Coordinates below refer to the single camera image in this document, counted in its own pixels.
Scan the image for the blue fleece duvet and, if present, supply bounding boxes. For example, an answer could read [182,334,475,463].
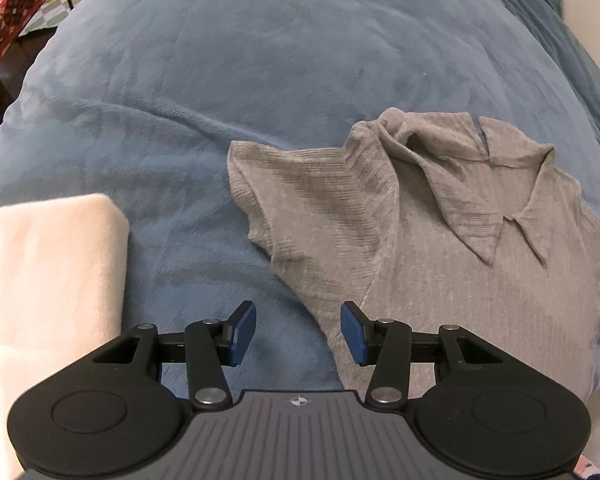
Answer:
[0,0,600,390]

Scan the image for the grey polo shirt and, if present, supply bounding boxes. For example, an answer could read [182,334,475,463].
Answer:
[227,108,600,398]

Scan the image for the folded cream towel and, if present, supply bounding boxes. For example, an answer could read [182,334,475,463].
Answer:
[0,194,130,479]

